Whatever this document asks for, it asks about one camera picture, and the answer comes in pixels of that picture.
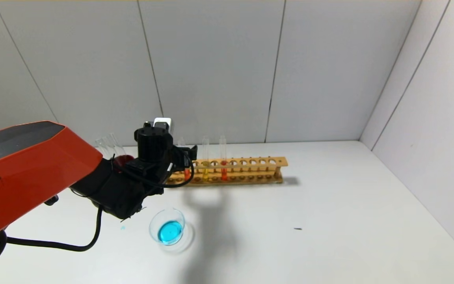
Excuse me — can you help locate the dark red cup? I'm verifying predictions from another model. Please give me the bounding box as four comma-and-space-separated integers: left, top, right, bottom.
113, 155, 135, 171

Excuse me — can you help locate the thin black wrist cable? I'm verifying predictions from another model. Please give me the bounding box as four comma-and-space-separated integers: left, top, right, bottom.
113, 154, 194, 189

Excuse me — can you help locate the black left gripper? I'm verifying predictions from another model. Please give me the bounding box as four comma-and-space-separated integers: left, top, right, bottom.
172, 145, 198, 171

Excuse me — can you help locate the clear glass beaker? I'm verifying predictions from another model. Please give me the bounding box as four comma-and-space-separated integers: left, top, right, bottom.
149, 208, 194, 253

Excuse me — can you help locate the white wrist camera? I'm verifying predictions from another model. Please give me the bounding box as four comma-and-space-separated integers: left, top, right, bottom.
153, 117, 172, 131

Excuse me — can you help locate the test tube with red liquid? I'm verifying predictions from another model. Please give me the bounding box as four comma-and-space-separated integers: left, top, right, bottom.
177, 136, 192, 182
219, 135, 228, 181

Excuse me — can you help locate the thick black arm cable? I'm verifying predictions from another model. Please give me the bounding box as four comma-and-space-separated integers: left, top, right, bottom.
6, 206, 103, 252

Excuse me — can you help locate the wooden test tube rack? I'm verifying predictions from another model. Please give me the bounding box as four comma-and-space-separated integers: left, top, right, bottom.
166, 157, 288, 187

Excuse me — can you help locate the test tube with yellow liquid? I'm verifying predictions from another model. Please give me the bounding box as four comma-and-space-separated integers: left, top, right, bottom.
201, 136, 210, 182

